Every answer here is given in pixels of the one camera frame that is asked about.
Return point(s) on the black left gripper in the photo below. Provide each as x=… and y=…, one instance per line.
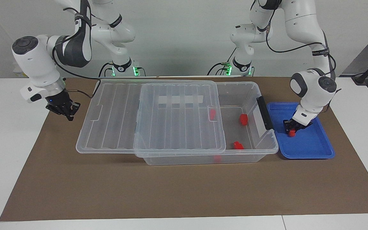
x=299, y=125

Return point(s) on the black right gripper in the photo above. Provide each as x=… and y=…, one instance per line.
x=59, y=103

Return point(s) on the red plastic block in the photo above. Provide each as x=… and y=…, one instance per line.
x=292, y=134
x=212, y=114
x=217, y=158
x=243, y=119
x=238, y=145

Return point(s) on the clear ribbed plastic lid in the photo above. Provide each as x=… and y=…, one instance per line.
x=113, y=121

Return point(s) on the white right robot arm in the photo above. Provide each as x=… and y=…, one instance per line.
x=34, y=60

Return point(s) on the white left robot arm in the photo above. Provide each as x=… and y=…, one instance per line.
x=302, y=19

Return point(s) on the blue plastic tray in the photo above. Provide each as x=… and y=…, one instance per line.
x=308, y=147

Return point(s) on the green lit base connector box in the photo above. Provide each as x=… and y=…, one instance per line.
x=136, y=69
x=227, y=68

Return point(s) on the clear plastic storage box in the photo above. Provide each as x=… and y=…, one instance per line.
x=187, y=159

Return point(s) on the brown table mat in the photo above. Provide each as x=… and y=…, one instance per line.
x=75, y=175

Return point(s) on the white power strip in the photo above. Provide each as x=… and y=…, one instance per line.
x=18, y=74

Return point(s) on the white tape strip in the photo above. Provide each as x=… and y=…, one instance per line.
x=171, y=100

